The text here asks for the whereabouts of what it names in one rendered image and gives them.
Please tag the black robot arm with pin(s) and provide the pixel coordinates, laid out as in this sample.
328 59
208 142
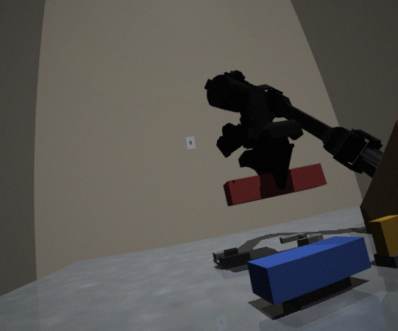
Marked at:
231 91

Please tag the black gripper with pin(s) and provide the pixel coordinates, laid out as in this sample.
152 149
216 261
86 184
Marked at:
270 150

